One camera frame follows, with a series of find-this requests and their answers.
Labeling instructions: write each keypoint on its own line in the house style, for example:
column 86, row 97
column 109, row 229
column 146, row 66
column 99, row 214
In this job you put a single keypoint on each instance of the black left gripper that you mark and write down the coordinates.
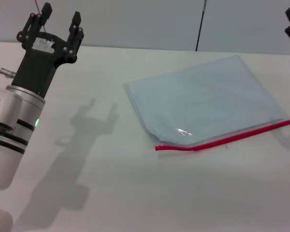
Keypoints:
column 36, row 70

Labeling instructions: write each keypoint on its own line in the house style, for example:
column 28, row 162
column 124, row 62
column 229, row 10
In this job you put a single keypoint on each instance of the clear document bag red zipper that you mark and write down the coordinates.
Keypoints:
column 207, row 96

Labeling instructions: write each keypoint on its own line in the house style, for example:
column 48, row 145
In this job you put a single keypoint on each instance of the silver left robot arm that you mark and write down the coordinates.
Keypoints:
column 9, row 116

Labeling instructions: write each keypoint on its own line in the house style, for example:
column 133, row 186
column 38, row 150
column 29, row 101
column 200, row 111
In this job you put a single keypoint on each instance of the light blue paper sheet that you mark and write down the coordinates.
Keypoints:
column 203, row 96

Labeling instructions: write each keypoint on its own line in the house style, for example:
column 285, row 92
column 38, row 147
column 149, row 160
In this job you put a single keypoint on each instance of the red zipper slider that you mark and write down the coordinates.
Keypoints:
column 196, row 149

